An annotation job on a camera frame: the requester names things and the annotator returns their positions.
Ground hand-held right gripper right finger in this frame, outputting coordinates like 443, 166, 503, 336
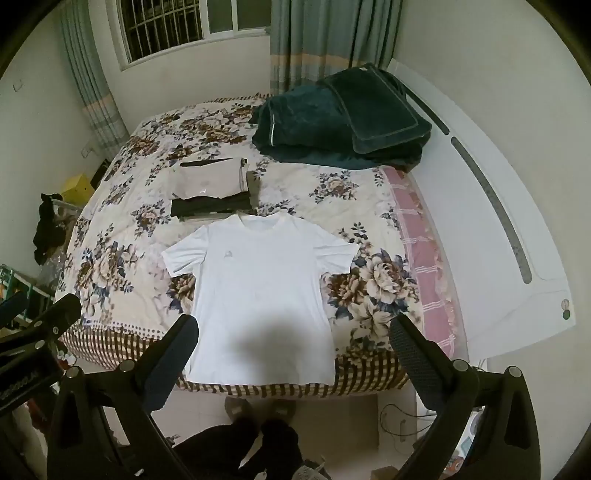
389, 315, 543, 480

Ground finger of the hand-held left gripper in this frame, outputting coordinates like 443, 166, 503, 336
0, 292, 28, 326
0, 294, 81, 356

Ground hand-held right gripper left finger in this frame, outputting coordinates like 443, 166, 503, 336
46, 314, 200, 480

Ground white t-shirt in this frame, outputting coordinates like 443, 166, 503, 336
161, 212, 361, 386

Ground green shelf rack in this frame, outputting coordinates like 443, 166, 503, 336
0, 264, 54, 324

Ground clear plastic bag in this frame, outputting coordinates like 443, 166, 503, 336
39, 249, 70, 296

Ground black cloth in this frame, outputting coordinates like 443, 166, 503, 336
32, 193, 70, 266

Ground pink striped sheet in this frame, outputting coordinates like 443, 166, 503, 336
385, 166, 469, 370

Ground person's legs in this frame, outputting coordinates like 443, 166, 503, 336
173, 415, 305, 480

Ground white headboard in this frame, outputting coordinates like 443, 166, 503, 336
385, 58, 575, 361

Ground floral bed quilt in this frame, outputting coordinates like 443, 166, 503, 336
54, 95, 428, 400

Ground yellow box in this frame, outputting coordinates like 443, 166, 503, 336
61, 173, 96, 206

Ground black folded garment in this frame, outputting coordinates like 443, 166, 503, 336
171, 173, 262, 220

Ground beige folded garment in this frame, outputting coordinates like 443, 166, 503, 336
167, 157, 250, 201

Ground teal striped curtain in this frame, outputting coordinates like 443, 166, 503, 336
58, 0, 130, 160
269, 0, 402, 100

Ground dark green pillow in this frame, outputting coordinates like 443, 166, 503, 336
318, 65, 432, 155

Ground dark green blanket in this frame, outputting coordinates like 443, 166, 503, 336
250, 62, 432, 172

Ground barred window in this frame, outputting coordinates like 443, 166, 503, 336
115, 0, 273, 70

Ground black floor cable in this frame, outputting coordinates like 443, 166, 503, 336
379, 404, 435, 437

